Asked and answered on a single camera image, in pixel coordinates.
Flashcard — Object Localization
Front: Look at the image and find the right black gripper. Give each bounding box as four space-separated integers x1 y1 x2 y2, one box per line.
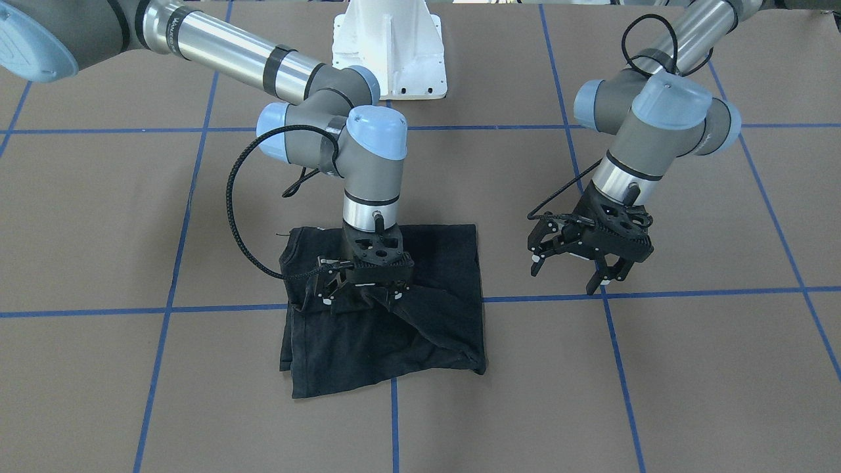
315 223 414 305

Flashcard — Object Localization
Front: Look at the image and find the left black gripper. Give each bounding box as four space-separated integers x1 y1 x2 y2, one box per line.
528 183 654 296

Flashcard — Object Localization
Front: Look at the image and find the black graphic t-shirt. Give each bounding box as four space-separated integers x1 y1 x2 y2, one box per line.
279 224 487 399

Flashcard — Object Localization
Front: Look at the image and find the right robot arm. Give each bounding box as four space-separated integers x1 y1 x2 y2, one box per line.
2 1 414 306

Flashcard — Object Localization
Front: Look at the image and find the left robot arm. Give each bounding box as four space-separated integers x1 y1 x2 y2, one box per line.
528 1 762 294

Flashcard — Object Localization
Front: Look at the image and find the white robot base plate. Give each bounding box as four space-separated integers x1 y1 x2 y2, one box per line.
332 1 448 100

